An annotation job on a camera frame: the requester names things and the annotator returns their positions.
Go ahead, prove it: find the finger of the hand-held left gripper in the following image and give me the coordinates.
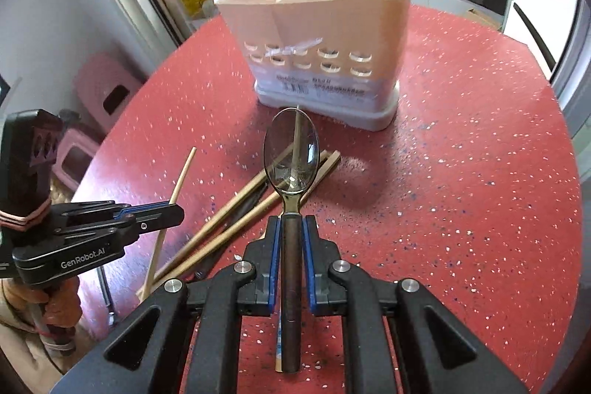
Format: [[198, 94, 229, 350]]
[[52, 199, 185, 225], [54, 216, 185, 250]]

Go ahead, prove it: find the beige plastic utensil holder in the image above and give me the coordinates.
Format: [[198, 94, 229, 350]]
[[215, 0, 414, 131]]

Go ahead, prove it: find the dark spoon with black handle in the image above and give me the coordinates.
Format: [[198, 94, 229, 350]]
[[196, 184, 271, 279]]

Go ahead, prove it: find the steel spoon with dark handle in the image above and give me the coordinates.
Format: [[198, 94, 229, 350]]
[[262, 108, 320, 374]]

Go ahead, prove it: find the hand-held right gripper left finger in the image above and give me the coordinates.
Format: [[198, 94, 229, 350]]
[[51, 215, 282, 394]]

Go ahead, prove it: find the person's left hand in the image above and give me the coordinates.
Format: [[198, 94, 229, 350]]
[[39, 278, 81, 332]]

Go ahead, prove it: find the pink plastic stool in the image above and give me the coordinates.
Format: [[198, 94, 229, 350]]
[[50, 127, 101, 192], [75, 54, 145, 133]]

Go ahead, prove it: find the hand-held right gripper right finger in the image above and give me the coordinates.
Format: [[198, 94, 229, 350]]
[[302, 215, 532, 394]]

